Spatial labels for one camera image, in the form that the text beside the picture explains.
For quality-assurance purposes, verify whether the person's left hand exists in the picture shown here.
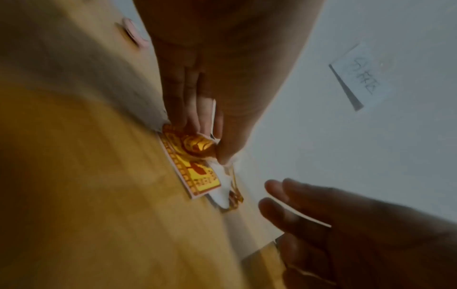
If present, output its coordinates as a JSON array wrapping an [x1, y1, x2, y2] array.
[[133, 0, 324, 166]]

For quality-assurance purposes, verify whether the pile of stickers and backings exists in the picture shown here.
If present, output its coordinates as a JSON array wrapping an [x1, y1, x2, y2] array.
[[157, 122, 246, 214]]

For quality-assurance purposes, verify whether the person's right hand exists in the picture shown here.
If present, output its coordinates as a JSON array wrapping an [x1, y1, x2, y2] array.
[[258, 177, 457, 289]]

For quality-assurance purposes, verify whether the yellow red sticker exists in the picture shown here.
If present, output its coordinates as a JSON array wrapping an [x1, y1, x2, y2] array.
[[179, 98, 219, 159]]

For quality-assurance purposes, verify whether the white paper note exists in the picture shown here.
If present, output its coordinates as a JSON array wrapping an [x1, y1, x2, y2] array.
[[328, 43, 392, 112]]

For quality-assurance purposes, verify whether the pink round tape dispenser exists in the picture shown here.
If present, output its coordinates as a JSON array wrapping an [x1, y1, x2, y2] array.
[[121, 17, 150, 49]]

